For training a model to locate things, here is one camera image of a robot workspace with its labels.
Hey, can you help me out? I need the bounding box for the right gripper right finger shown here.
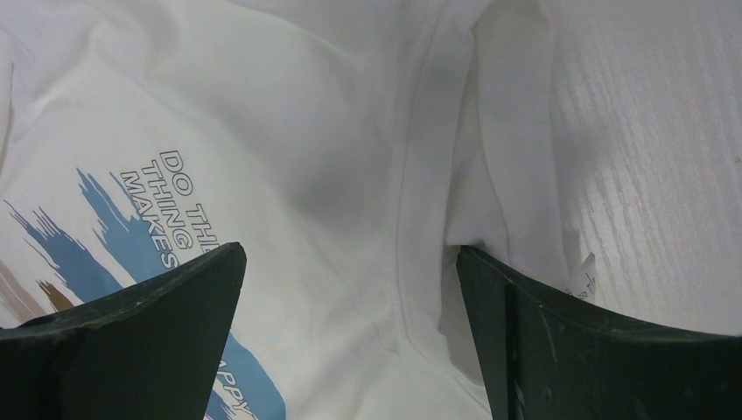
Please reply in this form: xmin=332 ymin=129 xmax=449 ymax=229
xmin=457 ymin=247 xmax=741 ymax=419

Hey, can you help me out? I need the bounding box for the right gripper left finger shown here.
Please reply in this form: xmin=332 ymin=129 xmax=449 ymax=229
xmin=1 ymin=242 xmax=247 ymax=419

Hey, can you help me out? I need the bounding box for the white printed t shirt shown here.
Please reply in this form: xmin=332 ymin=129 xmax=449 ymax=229
xmin=1 ymin=1 xmax=570 ymax=419

